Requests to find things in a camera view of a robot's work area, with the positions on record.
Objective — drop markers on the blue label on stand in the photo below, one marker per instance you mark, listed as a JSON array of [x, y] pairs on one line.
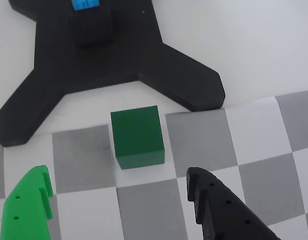
[[86, 4]]

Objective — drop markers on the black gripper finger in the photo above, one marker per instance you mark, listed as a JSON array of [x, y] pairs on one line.
[[226, 215]]

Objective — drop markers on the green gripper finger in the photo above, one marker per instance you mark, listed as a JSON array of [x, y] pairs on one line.
[[26, 207]]

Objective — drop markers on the green cube dice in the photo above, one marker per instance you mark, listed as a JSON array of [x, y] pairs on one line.
[[137, 135]]

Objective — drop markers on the grey white checkered mat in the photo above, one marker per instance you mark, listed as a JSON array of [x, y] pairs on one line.
[[203, 140]]

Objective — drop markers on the black cross-shaped stand base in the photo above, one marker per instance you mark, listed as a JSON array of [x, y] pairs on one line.
[[56, 62]]

